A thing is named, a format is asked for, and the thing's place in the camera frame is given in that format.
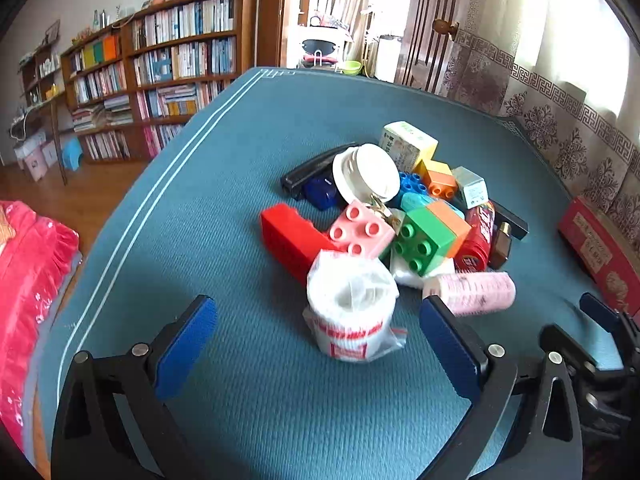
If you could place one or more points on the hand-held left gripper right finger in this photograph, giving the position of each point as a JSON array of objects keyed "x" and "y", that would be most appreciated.
[{"x": 445, "y": 345}]

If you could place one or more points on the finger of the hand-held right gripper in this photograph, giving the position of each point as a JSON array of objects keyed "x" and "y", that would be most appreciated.
[
  {"x": 565, "y": 342},
  {"x": 600, "y": 307}
]

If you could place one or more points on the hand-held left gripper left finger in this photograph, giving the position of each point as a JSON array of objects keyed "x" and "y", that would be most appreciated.
[{"x": 185, "y": 345}]

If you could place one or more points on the red storage box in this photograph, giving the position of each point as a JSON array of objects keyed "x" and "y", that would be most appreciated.
[{"x": 595, "y": 245}]

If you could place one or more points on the white roll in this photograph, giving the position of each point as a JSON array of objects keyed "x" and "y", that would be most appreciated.
[{"x": 350, "y": 300}]

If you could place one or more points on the green and orange toy block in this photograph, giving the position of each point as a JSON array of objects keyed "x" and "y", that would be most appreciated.
[{"x": 425, "y": 240}]

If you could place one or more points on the red printed packet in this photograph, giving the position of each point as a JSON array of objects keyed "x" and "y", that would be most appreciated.
[{"x": 477, "y": 240}]

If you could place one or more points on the brown gold small bottle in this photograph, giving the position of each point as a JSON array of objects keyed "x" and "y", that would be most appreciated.
[{"x": 500, "y": 247}]

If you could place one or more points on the black rectangular case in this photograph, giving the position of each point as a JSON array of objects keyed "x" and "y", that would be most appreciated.
[{"x": 515, "y": 225}]

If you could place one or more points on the pink and green toy block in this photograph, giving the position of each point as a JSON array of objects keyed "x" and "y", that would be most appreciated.
[{"x": 357, "y": 227}]

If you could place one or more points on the red toy block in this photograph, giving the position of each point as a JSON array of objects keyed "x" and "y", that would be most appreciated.
[{"x": 290, "y": 240}]

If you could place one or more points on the small grey white box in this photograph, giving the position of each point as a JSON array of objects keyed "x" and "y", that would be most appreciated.
[{"x": 472, "y": 187}]

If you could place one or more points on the yellow and orange toy block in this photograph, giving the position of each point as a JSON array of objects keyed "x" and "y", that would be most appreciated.
[{"x": 440, "y": 182}]

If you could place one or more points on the blue bottle with white cap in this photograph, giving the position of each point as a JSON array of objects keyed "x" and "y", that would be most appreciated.
[{"x": 320, "y": 192}]

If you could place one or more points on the small gold metal piece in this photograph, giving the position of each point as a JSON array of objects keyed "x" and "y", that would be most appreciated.
[{"x": 382, "y": 207}]

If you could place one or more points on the blue toy block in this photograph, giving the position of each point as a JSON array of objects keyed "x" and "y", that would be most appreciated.
[{"x": 412, "y": 185}]

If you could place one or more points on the pink bedding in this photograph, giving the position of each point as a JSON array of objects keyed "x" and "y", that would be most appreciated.
[{"x": 30, "y": 285}]

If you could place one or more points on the white ribbed bowl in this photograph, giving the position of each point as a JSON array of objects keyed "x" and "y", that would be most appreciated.
[{"x": 365, "y": 170}]

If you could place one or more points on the cream and yellow carton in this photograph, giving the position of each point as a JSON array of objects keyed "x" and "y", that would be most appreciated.
[{"x": 405, "y": 145}]

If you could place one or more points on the blue plastic stool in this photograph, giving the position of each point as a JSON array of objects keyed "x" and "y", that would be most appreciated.
[{"x": 71, "y": 155}]

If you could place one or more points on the patterned beige curtain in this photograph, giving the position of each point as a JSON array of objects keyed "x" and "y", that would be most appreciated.
[{"x": 550, "y": 85}]

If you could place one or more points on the pink white storage box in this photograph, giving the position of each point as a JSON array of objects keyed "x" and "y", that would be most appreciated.
[{"x": 35, "y": 160}]

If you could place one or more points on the rows of books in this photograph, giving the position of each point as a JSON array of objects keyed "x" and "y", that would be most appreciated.
[{"x": 185, "y": 57}]

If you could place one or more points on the green plastic basin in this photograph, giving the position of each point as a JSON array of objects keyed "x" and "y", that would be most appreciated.
[{"x": 351, "y": 67}]

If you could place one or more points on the dark wooden shelf unit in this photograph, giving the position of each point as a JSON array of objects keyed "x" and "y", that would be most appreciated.
[{"x": 40, "y": 75}]

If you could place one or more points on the wooden bookcase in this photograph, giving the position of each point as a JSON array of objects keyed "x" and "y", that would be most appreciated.
[{"x": 127, "y": 35}]

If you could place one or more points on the wooden door with knob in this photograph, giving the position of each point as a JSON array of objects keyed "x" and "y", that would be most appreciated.
[{"x": 425, "y": 25}]

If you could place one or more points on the black wok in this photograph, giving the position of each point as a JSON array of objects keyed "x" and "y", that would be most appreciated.
[{"x": 320, "y": 46}]

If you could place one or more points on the wooden door frame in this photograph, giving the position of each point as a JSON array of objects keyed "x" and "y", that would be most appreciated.
[{"x": 272, "y": 10}]

